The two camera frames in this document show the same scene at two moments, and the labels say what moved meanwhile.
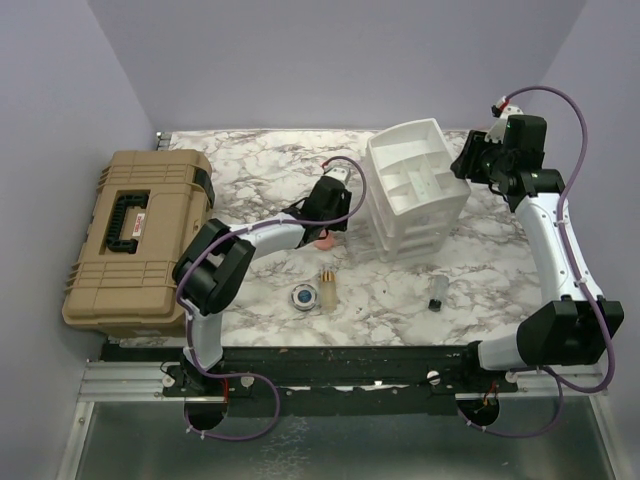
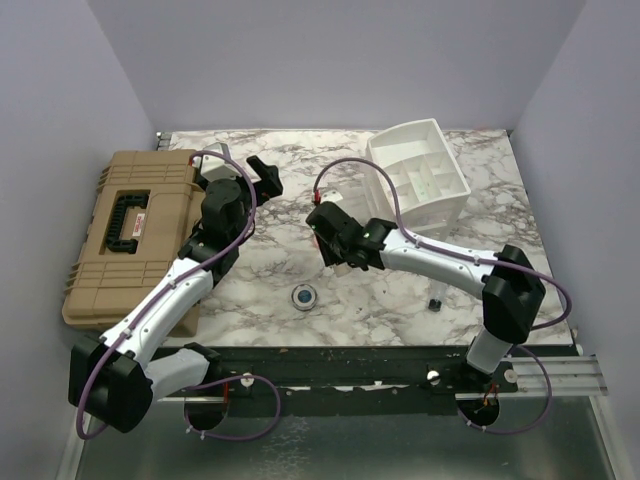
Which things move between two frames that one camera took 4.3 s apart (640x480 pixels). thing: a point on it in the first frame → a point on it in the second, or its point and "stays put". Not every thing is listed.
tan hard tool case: [148, 206] stays put
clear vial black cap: [436, 288] stays put
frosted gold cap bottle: [328, 290] → [342, 269]
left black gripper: [342, 205] → [269, 185]
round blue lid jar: [304, 297] stays put
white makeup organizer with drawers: [413, 198] stays put
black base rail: [322, 380] stays put
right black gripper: [468, 166] → [329, 257]
